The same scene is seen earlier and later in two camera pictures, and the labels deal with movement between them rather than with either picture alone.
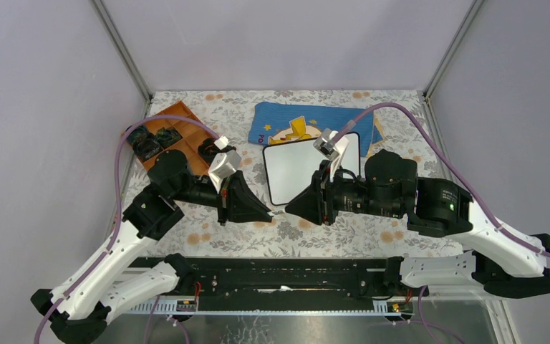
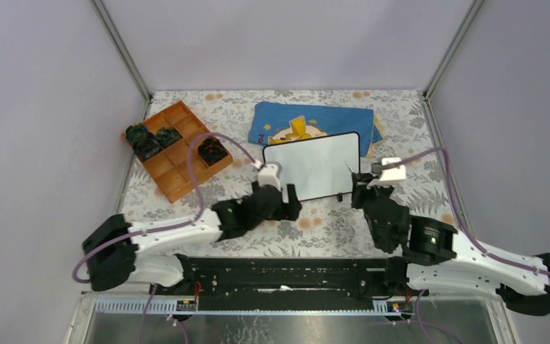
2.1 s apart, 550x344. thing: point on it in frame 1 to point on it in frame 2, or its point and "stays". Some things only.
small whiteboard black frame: (289, 166) stays
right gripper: (314, 204) to (359, 184)
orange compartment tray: (191, 135) stays
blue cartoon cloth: (276, 123) stays
